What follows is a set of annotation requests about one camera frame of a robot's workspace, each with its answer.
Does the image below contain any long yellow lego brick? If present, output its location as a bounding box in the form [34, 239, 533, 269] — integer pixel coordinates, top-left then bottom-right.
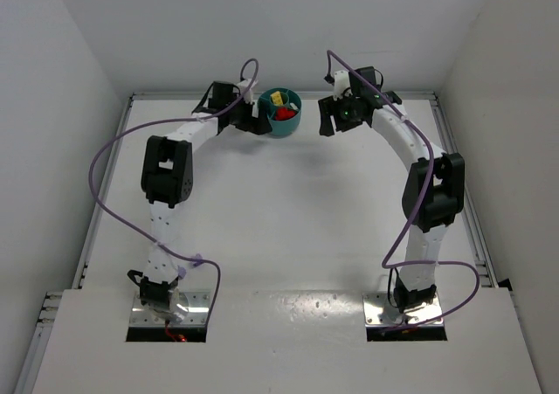
[270, 90, 284, 107]

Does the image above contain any long red lego brick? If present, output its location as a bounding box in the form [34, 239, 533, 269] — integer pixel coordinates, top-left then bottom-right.
[274, 107, 287, 121]

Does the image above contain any purple lego brick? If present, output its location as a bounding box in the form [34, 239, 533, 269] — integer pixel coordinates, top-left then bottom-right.
[190, 253, 204, 268]

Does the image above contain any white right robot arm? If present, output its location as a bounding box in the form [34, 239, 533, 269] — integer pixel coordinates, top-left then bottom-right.
[319, 66, 465, 312]

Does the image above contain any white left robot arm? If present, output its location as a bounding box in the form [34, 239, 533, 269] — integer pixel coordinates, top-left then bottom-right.
[135, 78, 269, 324]

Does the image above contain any teal divided round container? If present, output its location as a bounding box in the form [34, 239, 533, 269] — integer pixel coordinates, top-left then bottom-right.
[258, 87, 302, 138]

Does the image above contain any lilac lego plate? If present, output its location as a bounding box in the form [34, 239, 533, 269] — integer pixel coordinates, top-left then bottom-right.
[177, 266, 187, 280]

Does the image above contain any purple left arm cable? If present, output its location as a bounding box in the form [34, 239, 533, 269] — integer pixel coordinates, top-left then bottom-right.
[88, 58, 222, 325]

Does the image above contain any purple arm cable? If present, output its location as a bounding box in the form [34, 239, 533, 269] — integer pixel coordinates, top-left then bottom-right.
[323, 49, 481, 329]
[88, 58, 222, 325]

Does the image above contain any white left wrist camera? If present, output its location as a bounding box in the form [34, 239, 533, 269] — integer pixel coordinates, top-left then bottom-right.
[237, 78, 258, 105]

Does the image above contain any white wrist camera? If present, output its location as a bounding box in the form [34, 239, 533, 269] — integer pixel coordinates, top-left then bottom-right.
[237, 78, 258, 105]
[333, 70, 351, 100]

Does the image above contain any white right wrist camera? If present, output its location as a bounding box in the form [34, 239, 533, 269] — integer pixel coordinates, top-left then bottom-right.
[333, 70, 351, 100]

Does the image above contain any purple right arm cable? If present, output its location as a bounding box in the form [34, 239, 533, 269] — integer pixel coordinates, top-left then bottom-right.
[323, 49, 481, 329]

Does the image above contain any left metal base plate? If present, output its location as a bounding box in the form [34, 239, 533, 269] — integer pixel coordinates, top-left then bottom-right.
[128, 291, 211, 328]

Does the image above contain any metal base plate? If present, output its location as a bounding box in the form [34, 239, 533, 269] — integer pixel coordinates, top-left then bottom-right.
[128, 291, 211, 328]
[362, 292, 444, 329]

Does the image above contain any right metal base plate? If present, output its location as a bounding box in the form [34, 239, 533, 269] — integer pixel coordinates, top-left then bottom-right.
[362, 292, 444, 329]

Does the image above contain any right aluminium table rail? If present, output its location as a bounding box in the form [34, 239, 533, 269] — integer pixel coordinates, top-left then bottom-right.
[431, 94, 499, 287]

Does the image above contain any aluminium table edge rail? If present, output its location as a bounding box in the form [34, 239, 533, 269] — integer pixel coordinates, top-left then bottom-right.
[1, 93, 128, 393]

